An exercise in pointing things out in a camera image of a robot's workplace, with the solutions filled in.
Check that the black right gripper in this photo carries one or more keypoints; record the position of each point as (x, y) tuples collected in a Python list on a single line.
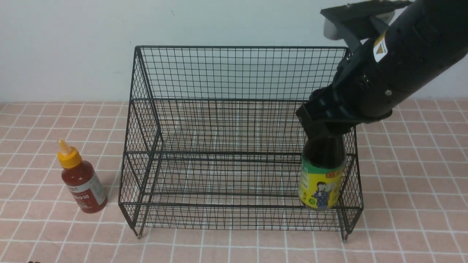
[(359, 92)]

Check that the dark soy sauce bottle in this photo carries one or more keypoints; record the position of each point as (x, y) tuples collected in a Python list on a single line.
[(322, 167)]

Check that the red chili sauce bottle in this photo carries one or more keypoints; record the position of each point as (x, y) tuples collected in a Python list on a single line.
[(81, 179)]

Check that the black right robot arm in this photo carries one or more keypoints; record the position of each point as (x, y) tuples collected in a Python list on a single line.
[(396, 47)]

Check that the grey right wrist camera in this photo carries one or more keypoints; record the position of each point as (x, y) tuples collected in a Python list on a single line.
[(358, 21)]

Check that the black wire mesh shelf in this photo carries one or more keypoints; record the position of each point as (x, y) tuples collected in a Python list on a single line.
[(213, 142)]

